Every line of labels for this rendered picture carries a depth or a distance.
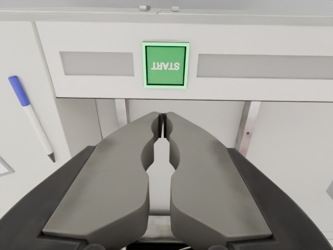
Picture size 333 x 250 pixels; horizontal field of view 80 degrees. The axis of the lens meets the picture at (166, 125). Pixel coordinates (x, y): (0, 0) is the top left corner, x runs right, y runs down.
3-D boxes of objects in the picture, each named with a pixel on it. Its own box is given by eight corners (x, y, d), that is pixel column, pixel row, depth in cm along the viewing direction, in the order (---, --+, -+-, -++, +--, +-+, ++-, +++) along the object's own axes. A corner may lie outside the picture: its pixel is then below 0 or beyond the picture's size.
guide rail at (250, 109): (221, 225, 66) (223, 234, 63) (215, 225, 66) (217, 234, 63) (260, 75, 40) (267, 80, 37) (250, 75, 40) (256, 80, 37)
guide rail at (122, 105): (139, 224, 66) (138, 233, 63) (133, 224, 66) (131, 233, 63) (125, 73, 40) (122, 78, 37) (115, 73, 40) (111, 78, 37)
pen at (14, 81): (56, 163, 32) (13, 77, 24) (49, 164, 32) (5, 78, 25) (58, 159, 33) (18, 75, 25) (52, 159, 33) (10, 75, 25)
